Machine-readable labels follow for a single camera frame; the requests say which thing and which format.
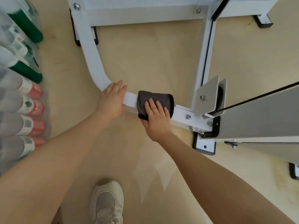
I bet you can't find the white sneaker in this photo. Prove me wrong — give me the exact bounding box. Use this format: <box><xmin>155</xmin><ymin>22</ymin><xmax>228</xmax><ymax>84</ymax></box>
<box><xmin>89</xmin><ymin>180</ymin><xmax>124</xmax><ymax>224</ymax></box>

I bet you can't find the dark grey cleaning cloth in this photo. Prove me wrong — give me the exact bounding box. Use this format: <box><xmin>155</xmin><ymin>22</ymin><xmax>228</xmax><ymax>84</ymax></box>
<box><xmin>136</xmin><ymin>90</ymin><xmax>175</xmax><ymax>121</ymax></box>

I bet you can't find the stack of water bottle packs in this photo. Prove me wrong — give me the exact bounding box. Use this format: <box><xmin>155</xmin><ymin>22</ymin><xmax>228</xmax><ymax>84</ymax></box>
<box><xmin>0</xmin><ymin>0</ymin><xmax>47</xmax><ymax>175</ymax></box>

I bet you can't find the white gym machine frame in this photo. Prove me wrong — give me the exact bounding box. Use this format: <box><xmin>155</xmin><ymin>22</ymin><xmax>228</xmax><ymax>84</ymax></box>
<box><xmin>68</xmin><ymin>0</ymin><xmax>299</xmax><ymax>181</ymax></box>

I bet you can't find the black steel machine cable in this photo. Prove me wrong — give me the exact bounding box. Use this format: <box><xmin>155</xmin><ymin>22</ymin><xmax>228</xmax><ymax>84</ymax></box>
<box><xmin>205</xmin><ymin>82</ymin><xmax>299</xmax><ymax>116</ymax></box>

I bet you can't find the person's right hand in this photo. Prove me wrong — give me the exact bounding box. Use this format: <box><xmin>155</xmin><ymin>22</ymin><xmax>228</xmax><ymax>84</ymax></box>
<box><xmin>140</xmin><ymin>98</ymin><xmax>174</xmax><ymax>142</ymax></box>

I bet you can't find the person's right forearm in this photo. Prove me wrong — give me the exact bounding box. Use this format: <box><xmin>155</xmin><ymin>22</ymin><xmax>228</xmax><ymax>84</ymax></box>
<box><xmin>161</xmin><ymin>133</ymin><xmax>296</xmax><ymax>224</ymax></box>

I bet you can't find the person's left forearm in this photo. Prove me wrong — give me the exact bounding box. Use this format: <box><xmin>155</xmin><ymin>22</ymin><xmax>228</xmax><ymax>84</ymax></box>
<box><xmin>0</xmin><ymin>110</ymin><xmax>112</xmax><ymax>224</ymax></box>

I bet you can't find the person's left hand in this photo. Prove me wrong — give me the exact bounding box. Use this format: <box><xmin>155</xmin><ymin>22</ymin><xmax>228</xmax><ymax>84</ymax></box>
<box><xmin>96</xmin><ymin>79</ymin><xmax>128</xmax><ymax>120</ymax></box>

